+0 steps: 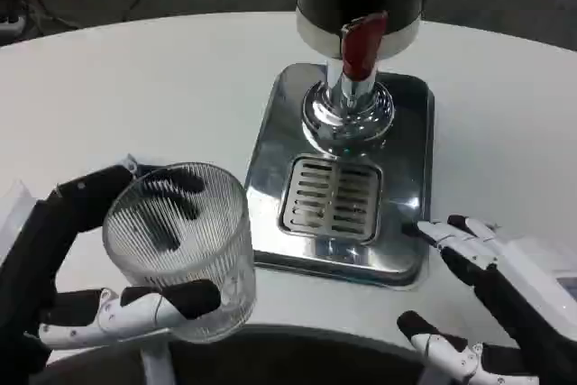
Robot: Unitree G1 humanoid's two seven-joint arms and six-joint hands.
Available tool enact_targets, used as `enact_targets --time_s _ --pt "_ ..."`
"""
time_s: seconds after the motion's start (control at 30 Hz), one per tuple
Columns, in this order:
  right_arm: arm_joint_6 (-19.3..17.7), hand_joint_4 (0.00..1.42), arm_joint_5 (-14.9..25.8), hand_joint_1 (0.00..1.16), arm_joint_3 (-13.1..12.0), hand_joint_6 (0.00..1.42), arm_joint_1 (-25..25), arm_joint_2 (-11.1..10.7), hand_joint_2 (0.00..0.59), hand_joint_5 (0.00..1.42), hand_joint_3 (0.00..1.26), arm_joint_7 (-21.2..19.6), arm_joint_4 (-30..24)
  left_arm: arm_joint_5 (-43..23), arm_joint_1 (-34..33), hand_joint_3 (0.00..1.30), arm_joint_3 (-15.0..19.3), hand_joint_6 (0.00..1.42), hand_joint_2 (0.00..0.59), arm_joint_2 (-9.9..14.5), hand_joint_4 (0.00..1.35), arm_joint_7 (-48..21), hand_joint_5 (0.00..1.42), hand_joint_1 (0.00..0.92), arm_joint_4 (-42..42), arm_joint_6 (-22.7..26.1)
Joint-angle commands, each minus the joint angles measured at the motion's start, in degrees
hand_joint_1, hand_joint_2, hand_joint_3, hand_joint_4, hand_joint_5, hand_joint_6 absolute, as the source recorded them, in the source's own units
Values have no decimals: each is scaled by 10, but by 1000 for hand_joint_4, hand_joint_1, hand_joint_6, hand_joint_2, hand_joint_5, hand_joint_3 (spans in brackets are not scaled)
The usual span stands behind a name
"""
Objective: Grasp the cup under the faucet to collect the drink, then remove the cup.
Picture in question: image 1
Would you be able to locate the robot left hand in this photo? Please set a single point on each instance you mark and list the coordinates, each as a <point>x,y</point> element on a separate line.
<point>31,245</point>

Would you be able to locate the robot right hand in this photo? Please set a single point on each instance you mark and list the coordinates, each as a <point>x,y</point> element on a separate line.
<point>532,304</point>

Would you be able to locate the clear ribbed glass cup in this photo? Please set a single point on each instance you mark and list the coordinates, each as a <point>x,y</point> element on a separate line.
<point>212,241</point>

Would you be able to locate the steel drip tray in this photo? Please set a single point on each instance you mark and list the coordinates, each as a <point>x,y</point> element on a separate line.
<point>405,177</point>

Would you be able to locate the slotted steel drip grid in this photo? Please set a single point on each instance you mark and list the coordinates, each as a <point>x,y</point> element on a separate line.
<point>331,200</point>

